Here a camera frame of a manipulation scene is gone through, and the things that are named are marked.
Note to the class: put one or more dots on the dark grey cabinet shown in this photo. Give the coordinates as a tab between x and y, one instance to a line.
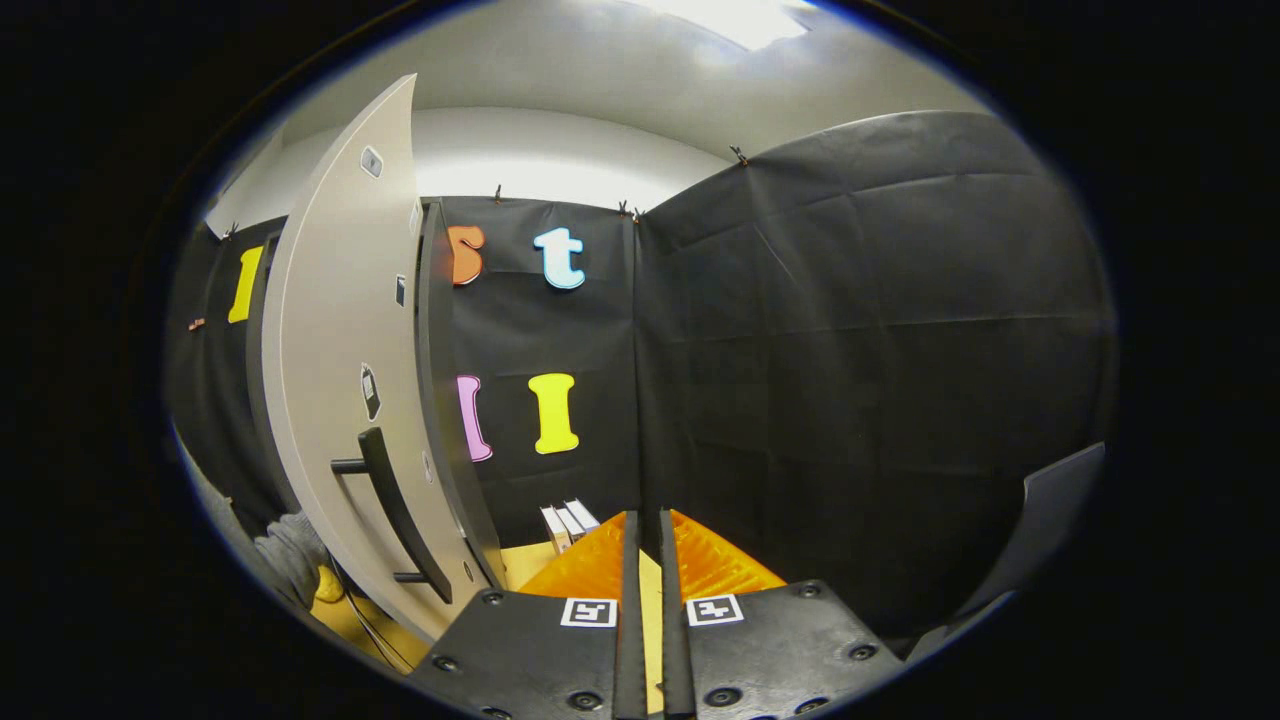
445	400

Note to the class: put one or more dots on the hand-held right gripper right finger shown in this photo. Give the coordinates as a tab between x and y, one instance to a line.
677	650

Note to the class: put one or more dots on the beige cabinet door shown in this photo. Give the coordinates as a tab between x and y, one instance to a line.
340	330

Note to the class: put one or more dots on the yellow bumpy toy fruit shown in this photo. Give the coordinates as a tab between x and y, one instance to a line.
330	585

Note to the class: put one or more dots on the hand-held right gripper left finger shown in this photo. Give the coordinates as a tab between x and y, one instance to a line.
630	650

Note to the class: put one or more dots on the long ceiling light panel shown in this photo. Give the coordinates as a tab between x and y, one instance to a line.
740	20

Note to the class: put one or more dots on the black backdrop cloth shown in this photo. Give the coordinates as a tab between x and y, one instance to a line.
850	350

